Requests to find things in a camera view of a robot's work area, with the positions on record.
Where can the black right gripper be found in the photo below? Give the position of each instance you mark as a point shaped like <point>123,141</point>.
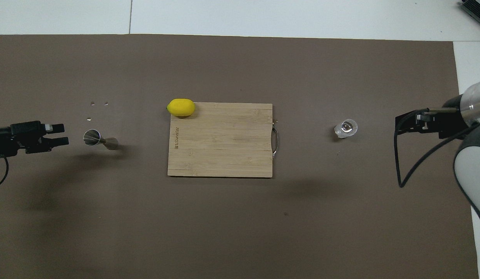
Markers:
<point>453,122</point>

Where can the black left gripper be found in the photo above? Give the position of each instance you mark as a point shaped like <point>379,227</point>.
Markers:
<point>11,141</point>

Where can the steel double jigger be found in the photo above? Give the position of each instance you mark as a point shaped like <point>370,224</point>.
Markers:
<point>92,137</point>

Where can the small clear glass cup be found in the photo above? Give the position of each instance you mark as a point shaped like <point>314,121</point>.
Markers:
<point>346,128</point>

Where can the brown table mat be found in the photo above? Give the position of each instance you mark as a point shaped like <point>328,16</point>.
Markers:
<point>147,224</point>

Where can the yellow lemon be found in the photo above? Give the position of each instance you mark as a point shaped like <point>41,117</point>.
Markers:
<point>181,107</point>

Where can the grey ribbed metal device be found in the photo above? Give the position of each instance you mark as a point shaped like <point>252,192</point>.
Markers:
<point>475,8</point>

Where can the bamboo cutting board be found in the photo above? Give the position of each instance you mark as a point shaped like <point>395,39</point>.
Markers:
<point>220,143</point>

